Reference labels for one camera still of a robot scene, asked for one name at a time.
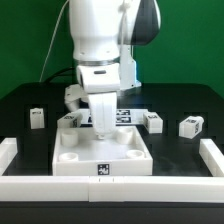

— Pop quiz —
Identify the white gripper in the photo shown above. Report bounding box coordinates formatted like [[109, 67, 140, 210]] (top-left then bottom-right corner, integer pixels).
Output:
[[77, 64, 120, 139]]

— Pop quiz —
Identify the white square tabletop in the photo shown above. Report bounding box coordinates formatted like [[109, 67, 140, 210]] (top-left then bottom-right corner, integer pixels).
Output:
[[52, 126, 153, 176]]

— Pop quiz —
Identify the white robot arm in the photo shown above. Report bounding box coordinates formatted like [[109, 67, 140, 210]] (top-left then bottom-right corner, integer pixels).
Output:
[[69, 0, 161, 137]]

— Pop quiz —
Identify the white fiducial tag sheet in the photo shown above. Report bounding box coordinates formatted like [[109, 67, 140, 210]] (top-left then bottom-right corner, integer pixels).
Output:
[[77, 108, 147, 125]]

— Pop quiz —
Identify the white U-shaped obstacle fence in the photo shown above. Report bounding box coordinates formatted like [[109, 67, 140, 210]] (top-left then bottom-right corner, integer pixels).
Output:
[[0, 138, 224, 203]]

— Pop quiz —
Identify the black cable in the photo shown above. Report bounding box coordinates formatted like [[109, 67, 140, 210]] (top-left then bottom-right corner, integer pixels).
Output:
[[44, 67, 77, 84]]

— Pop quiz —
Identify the white cable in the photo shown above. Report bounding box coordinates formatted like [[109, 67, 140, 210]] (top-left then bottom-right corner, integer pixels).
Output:
[[38, 0, 70, 83]]

